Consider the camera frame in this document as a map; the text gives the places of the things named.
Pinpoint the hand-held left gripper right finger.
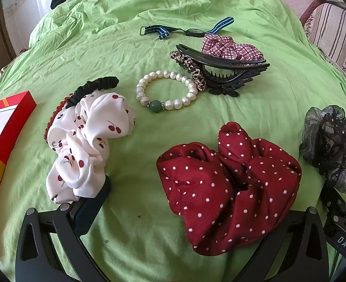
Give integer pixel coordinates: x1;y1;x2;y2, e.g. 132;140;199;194
237;207;330;282

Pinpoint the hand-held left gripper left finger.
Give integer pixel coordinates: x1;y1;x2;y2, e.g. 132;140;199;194
15;175;112;282

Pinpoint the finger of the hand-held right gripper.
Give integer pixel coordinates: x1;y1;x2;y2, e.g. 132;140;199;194
321;174;346;212

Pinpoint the black organza scrunchie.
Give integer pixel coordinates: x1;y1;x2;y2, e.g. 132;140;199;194
299;105;346;194

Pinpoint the white cherry print scrunchie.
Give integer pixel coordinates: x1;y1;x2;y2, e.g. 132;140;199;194
46;90;136;204

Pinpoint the dark red polka dot scrunchie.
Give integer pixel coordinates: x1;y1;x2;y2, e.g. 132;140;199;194
157;122;303;256

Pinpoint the red bead bracelet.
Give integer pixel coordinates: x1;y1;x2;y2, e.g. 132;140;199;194
43;94;74;143

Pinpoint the pearl bracelet with green bead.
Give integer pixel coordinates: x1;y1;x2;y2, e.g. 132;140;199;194
136;70;198;114

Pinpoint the red cardboard box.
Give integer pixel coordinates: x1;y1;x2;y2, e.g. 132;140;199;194
0;91;37;259

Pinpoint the black satin scrunchie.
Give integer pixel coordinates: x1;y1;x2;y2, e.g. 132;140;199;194
66;76;118;108

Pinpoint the striped floral sofa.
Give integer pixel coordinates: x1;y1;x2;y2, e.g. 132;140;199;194
279;0;346;103

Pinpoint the leopard print scrunchie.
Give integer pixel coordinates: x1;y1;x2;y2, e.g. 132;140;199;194
170;51;206;92

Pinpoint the green bed sheet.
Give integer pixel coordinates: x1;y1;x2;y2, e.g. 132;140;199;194
0;0;346;282

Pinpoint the red plaid scrunchie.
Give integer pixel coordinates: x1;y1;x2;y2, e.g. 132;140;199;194
201;34;264;62

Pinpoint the black hair claw clip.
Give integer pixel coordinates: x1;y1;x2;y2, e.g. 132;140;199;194
176;44;271;98

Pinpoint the watch with blue striped strap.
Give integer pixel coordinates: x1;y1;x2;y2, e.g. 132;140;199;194
140;17;235;40

